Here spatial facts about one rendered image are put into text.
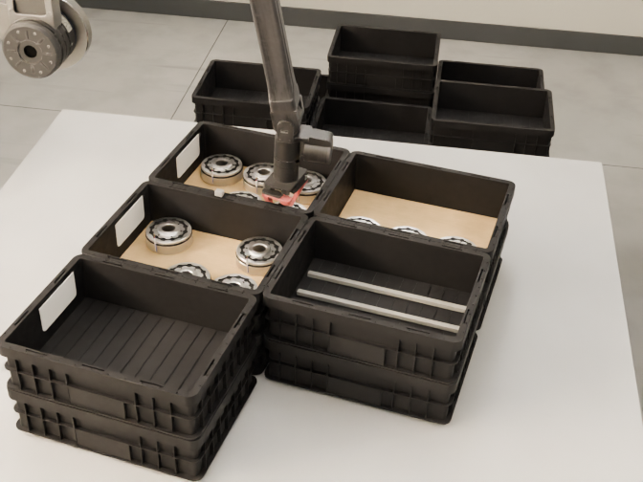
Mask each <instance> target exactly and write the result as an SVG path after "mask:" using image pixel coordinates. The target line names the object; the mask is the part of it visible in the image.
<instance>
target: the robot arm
mask: <svg viewBox="0 0 643 482"><path fill-rule="evenodd" d="M249 1H250V5H251V10H252V15H253V19H254V23H255V31H256V36H257V41H258V45H259V50H260V54H261V58H262V63H263V68H264V73H265V76H266V81H267V86H268V98H269V103H270V108H271V112H270V115H271V120H272V124H273V128H274V130H275V131H276V134H275V151H274V171H273V173H272V174H271V175H270V176H269V177H268V178H267V179H266V180H265V181H264V182H263V189H262V197H263V199H264V200H265V201H266V202H271V203H273V200H276V201H280V203H281V204H283V205H284V206H290V207H292V206H293V204H294V203H295V202H296V200H297V198H298V197H299V194H300V193H301V191H302V190H303V188H304V187H305V185H306V183H307V181H308V177H307V176H305V175H307V169H305V168H302V167H299V153H300V143H301V142H302V147H301V156H303V160H304V161H307V162H314V163H322V164H330V161H331V156H332V149H333V133H332V132H330V131H325V130H320V129H316V128H312V125H304V124H300V123H301V120H302V116H303V113H304V107H303V102H302V96H301V95H300V94H299V87H298V84H297V83H296V79H295V75H294V70H293V65H292V60H291V56H290V51H289V45H288V40H287V35H286V31H285V26H284V20H283V15H282V10H281V5H280V1H279V0H249ZM275 189H277V190H280V191H277V190H275ZM290 192H293V193H295V194H294V196H293V198H292V197H289V195H290ZM272 199H273V200H272Z"/></svg>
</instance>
